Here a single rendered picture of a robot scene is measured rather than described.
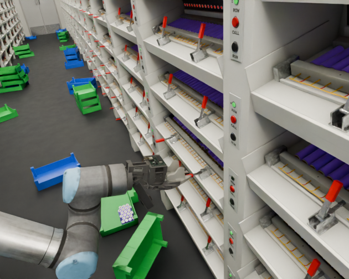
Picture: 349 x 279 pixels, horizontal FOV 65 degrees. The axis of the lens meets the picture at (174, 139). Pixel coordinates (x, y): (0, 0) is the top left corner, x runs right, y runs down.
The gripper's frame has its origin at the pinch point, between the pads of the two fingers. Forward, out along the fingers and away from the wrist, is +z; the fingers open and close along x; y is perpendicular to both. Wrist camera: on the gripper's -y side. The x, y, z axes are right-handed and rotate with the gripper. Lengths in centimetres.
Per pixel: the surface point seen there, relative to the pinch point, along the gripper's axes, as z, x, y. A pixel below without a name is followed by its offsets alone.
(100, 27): 1, 185, 28
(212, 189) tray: 6.1, -7.0, -1.0
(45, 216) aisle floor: -47, 73, -69
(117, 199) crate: -8, 59, -53
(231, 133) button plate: -1.8, -20.0, 24.9
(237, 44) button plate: -6.2, -21.4, 43.7
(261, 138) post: 1.9, -25.4, 25.9
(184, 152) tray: 7.0, 16.3, -0.5
